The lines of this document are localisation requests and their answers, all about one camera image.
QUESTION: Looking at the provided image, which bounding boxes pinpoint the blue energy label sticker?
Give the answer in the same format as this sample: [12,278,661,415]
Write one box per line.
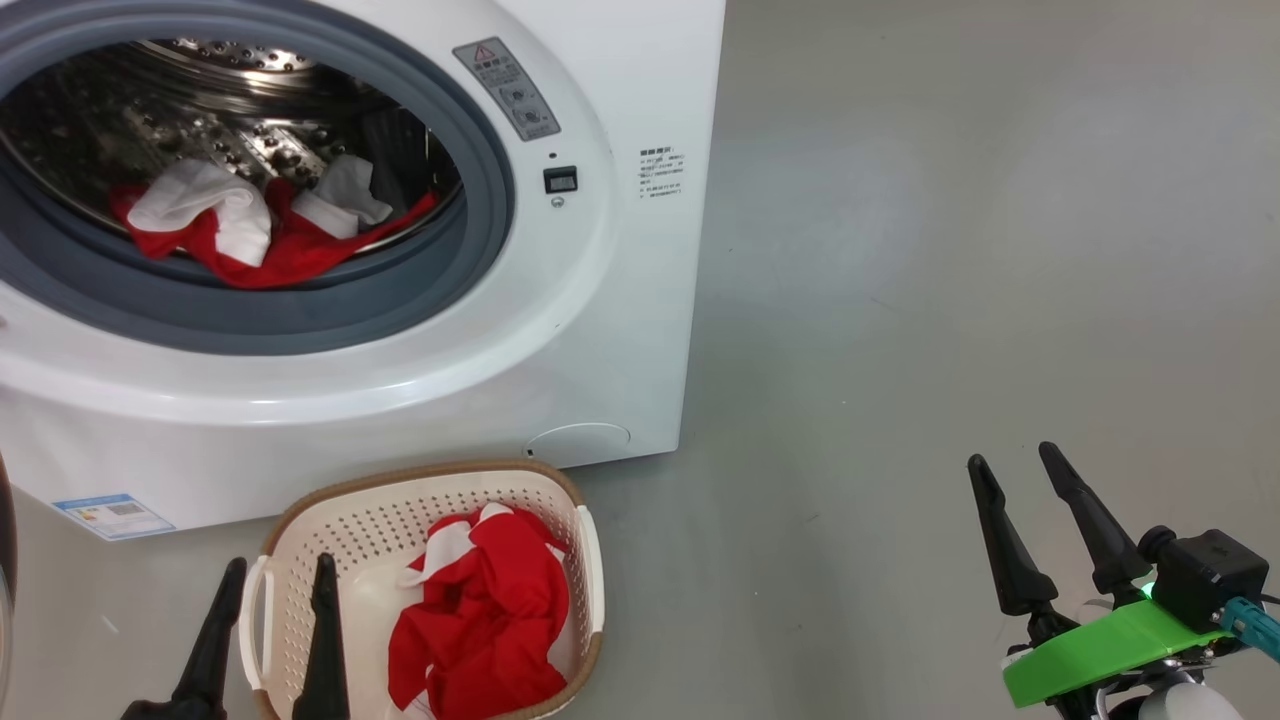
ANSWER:
[52,492,177,543]

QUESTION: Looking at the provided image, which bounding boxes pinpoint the black text sticker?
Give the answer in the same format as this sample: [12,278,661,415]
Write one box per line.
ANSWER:
[638,146,688,202]

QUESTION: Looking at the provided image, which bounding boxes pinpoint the steel washing machine drum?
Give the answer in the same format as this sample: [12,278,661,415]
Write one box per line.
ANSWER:
[0,38,463,263]

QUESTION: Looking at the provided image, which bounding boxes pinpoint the round white filter cover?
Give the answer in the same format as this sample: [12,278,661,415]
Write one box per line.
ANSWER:
[524,422,634,472]

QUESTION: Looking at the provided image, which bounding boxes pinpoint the black washing machine glass door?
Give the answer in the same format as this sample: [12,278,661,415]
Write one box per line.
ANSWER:
[0,450,19,720]

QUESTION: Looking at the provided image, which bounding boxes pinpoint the cream perforated laundry basket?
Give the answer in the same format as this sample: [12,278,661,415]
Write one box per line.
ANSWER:
[238,458,607,720]

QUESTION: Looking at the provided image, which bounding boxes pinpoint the teal cable connector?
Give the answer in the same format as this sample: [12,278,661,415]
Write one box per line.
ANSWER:
[1220,597,1280,663]

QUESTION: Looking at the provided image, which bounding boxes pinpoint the grey warning label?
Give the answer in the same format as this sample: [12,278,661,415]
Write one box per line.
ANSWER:
[452,38,562,144]

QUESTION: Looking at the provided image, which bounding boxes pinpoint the grey rubber door gasket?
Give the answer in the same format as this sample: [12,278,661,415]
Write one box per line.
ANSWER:
[0,0,517,357]

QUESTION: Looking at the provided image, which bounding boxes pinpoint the white front-load washing machine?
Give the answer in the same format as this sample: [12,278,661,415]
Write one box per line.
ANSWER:
[0,0,728,542]

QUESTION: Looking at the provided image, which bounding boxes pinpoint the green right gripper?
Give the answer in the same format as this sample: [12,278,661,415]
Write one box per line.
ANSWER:
[967,441,1241,720]

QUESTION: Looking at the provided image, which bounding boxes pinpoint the red and white garment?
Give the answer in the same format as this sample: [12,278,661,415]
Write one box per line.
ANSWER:
[387,502,574,720]
[108,154,442,292]

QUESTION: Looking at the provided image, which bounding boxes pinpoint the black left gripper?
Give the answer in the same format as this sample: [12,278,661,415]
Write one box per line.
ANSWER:
[120,552,352,720]

